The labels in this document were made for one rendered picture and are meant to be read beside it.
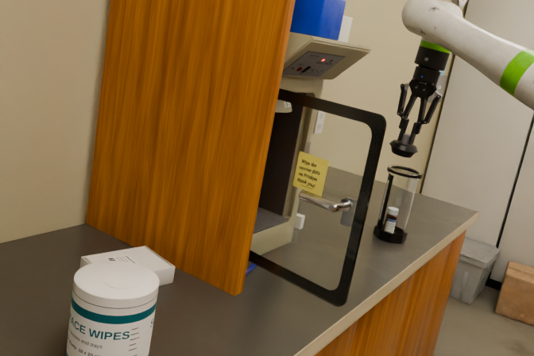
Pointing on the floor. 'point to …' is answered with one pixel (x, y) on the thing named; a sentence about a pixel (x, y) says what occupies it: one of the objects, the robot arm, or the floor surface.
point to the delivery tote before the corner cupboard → (473, 269)
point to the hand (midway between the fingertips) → (408, 131)
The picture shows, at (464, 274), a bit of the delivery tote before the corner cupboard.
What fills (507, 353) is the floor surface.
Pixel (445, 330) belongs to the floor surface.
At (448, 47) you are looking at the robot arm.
